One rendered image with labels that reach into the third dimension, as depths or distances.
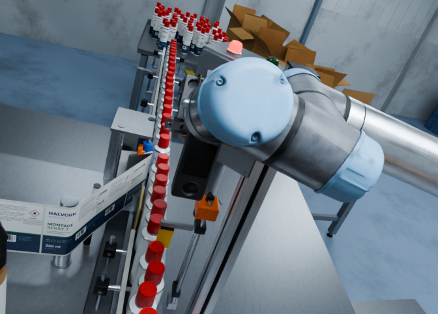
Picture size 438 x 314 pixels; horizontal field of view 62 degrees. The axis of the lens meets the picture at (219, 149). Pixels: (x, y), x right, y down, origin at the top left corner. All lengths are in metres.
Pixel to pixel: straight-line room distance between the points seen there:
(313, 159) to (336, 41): 5.66
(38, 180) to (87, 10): 3.88
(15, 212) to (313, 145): 0.68
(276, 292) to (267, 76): 0.91
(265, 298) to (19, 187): 0.76
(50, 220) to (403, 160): 0.69
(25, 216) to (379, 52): 6.05
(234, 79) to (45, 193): 0.93
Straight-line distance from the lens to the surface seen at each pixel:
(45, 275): 0.97
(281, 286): 1.18
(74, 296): 0.93
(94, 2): 4.93
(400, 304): 1.41
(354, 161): 0.37
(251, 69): 0.31
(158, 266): 0.73
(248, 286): 1.13
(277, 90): 0.31
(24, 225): 0.90
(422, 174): 0.56
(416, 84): 7.30
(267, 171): 0.66
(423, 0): 6.69
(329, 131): 0.35
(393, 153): 0.53
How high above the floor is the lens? 1.62
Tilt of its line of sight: 28 degrees down
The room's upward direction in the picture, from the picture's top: 20 degrees clockwise
